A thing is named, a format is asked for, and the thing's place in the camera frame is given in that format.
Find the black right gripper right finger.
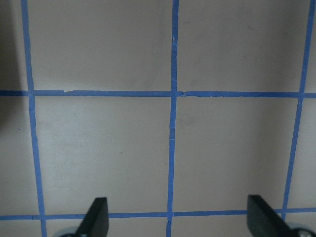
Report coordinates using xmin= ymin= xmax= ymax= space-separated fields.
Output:
xmin=247 ymin=195 xmax=296 ymax=237

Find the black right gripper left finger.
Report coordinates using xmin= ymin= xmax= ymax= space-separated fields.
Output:
xmin=75 ymin=197 xmax=109 ymax=237

